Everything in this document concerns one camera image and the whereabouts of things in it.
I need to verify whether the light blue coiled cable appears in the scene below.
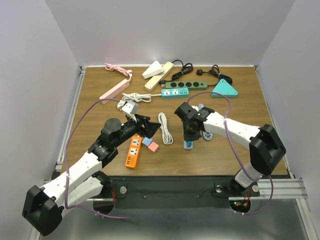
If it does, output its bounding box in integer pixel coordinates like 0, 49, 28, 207
197, 103, 215, 141

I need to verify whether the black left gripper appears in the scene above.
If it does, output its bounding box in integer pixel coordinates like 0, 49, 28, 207
113, 113, 161, 148

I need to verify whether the teal power strip with USB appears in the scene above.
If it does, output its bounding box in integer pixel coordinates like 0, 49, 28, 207
161, 88, 190, 99

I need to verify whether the pink coiled cable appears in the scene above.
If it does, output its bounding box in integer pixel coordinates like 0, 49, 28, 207
104, 62, 133, 82

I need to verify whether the black coiled cable right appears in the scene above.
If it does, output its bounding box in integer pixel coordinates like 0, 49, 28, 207
196, 64, 233, 87

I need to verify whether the white coiled cable of orange strip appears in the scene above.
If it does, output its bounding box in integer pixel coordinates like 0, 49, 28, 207
157, 112, 174, 145

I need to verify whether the aluminium rail frame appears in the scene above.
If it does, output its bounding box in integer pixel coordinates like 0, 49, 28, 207
28, 65, 311, 240

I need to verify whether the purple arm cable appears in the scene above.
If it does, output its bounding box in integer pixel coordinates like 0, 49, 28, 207
186, 91, 275, 216
64, 97, 132, 220

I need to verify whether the dark green power strip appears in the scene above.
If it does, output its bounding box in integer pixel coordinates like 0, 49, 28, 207
164, 81, 208, 91

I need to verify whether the pink power strip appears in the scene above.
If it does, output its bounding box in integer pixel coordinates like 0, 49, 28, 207
99, 79, 130, 104

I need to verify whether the black coiled cable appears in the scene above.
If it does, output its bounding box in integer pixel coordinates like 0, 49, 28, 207
159, 59, 195, 86
196, 64, 233, 87

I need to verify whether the teal triangular power socket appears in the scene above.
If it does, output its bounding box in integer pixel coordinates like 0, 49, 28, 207
211, 79, 238, 98

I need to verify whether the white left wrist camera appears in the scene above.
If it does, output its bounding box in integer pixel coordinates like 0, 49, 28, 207
121, 101, 139, 122

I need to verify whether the pink cube adapter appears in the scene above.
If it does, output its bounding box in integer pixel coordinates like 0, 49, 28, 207
148, 141, 159, 153

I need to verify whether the light blue power strip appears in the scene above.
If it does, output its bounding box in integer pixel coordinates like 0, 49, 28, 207
183, 140, 194, 151

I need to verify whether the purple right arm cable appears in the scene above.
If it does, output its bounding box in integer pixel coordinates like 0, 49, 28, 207
186, 91, 275, 216

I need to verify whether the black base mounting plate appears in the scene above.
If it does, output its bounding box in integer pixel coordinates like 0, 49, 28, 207
95, 175, 260, 209

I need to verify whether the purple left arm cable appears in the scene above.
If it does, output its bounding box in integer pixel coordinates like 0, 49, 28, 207
64, 97, 132, 220

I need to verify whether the orange power strip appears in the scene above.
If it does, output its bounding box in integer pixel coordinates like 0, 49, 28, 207
125, 136, 142, 169

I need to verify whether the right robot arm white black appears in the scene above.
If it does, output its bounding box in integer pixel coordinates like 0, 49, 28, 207
174, 102, 287, 195

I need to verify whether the white triangular power socket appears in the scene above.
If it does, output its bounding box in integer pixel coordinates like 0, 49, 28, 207
142, 60, 164, 79

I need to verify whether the light blue cube adapter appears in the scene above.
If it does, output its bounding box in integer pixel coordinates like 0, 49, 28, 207
142, 137, 153, 148

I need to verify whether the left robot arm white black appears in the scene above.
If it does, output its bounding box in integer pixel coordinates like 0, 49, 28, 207
22, 114, 161, 236

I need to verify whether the black coiled cable left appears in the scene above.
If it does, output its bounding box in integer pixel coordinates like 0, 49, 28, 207
159, 59, 195, 86

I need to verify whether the white coiled cable with plug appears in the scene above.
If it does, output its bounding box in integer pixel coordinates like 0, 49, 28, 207
116, 92, 162, 111

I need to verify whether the cream power strip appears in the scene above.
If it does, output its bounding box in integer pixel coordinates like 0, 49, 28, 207
144, 62, 174, 92

